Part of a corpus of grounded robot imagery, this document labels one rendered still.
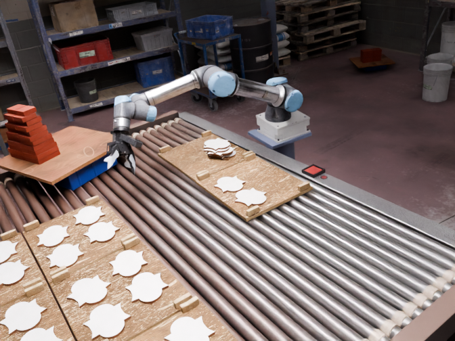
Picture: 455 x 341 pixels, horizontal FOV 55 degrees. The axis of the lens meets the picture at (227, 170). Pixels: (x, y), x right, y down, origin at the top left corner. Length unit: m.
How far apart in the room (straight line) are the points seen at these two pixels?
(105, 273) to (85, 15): 4.85
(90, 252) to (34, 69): 5.17
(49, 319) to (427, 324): 1.10
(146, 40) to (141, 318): 5.20
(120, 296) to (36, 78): 5.47
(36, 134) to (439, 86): 4.29
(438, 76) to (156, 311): 4.47
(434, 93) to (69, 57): 4.42
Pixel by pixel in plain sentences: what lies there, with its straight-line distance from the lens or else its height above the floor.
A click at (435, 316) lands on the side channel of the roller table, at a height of 0.95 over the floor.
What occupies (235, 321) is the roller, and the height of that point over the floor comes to 0.92.
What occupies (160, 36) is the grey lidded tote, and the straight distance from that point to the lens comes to 6.37.
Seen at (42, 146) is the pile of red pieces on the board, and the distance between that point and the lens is 2.31.
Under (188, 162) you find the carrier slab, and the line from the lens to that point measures 2.20.
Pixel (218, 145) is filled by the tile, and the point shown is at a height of 0.99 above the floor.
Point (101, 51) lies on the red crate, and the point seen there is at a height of 0.77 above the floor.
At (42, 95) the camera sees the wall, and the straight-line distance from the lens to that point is 6.80.
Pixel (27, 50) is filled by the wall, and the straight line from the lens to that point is 6.67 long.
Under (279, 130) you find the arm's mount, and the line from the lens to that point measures 2.42.
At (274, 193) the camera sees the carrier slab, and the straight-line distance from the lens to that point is 1.85.
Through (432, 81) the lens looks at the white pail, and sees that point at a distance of 5.39.
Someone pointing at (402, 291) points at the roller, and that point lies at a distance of 1.46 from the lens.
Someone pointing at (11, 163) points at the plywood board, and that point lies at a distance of 2.43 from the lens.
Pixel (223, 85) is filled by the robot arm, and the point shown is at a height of 1.30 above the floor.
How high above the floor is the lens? 1.91
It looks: 28 degrees down
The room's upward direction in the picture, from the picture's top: 8 degrees counter-clockwise
